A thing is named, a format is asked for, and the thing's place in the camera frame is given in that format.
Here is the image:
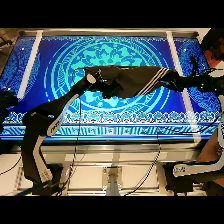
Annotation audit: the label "dark trousers with white stripes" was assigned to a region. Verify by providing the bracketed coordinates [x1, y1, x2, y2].
[83, 65, 184, 100]

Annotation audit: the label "heap of clothes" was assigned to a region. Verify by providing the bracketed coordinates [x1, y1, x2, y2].
[201, 28, 224, 80]

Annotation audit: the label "black cable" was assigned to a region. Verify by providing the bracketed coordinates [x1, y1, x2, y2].
[124, 126, 163, 196]
[63, 94, 84, 193]

